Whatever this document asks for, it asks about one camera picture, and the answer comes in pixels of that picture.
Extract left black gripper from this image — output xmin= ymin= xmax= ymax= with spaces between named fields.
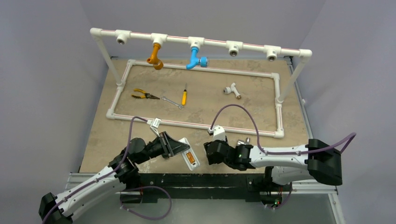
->
xmin=135 ymin=131 xmax=189 ymax=164

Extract white remote control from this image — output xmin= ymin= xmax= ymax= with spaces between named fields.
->
xmin=179 ymin=137 xmax=200 ymax=171

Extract orange battery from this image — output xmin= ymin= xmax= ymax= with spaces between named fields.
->
xmin=186 ymin=152 xmax=195 ymax=164

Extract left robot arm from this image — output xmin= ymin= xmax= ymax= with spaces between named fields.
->
xmin=38 ymin=132 xmax=191 ymax=224

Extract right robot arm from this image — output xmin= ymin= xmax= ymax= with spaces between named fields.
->
xmin=204 ymin=139 xmax=343 ymax=190

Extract chrome metal faucet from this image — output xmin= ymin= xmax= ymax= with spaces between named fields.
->
xmin=236 ymin=137 xmax=250 ymax=146

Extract silver wrench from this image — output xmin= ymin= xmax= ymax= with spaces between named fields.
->
xmin=162 ymin=96 xmax=184 ymax=109

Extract yellow screwdriver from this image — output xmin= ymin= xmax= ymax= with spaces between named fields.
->
xmin=182 ymin=83 xmax=187 ymax=106

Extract white plastic faucet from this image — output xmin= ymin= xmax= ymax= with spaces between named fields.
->
xmin=223 ymin=83 xmax=241 ymax=100

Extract orange plastic faucet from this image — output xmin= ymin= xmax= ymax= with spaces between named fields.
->
xmin=146 ymin=43 xmax=163 ymax=70

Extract blue plastic faucet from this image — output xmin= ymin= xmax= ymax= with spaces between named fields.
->
xmin=186 ymin=47 xmax=209 ymax=70

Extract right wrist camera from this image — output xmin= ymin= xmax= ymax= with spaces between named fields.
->
xmin=207 ymin=125 xmax=227 ymax=142

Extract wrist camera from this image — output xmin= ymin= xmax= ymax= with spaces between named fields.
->
xmin=207 ymin=125 xmax=227 ymax=142
xmin=147 ymin=118 xmax=162 ymax=129

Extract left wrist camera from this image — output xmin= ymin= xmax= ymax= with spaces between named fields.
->
xmin=147 ymin=118 xmax=162 ymax=129

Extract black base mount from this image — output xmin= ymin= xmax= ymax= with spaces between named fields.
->
xmin=120 ymin=173 xmax=291 ymax=204

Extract yellow handled pliers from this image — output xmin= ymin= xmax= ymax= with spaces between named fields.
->
xmin=131 ymin=88 xmax=160 ymax=100

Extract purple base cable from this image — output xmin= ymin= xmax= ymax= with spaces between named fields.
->
xmin=120 ymin=185 xmax=173 ymax=221

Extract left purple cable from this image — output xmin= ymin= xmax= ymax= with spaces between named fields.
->
xmin=42 ymin=116 xmax=152 ymax=224

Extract white PVC pipe frame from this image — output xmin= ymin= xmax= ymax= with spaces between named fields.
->
xmin=90 ymin=28 xmax=312 ymax=139

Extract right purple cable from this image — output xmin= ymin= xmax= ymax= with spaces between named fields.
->
xmin=210 ymin=104 xmax=357 ymax=155

